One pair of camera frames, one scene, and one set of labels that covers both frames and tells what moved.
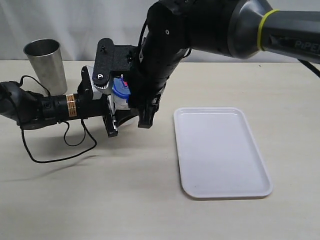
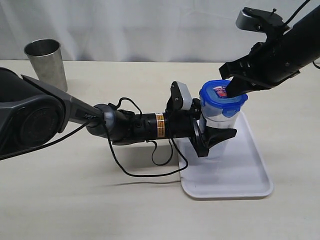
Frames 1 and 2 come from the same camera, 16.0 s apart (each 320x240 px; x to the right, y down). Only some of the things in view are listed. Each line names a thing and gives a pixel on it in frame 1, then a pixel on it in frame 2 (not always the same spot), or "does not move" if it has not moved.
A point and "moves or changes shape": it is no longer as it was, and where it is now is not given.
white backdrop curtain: (78, 24) does not move
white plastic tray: (220, 154) does not move
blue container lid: (121, 88) -> (213, 93)
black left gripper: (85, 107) -> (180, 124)
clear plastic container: (120, 112) moves or changes shape
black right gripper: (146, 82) -> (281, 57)
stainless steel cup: (46, 55) does not move
